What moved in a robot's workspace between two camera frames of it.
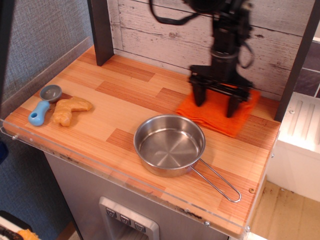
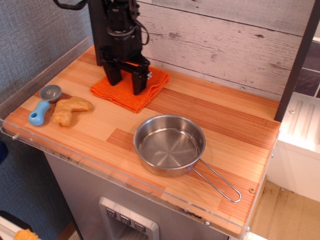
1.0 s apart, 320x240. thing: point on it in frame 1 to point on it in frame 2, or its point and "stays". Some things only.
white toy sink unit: x=295 y=163 stays
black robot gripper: x=222 y=75 to x=122 y=46
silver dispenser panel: x=121 y=224 stays
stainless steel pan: x=171 y=145 stays
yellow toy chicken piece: x=62 y=113 stays
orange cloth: x=214 y=112 to x=123 y=93
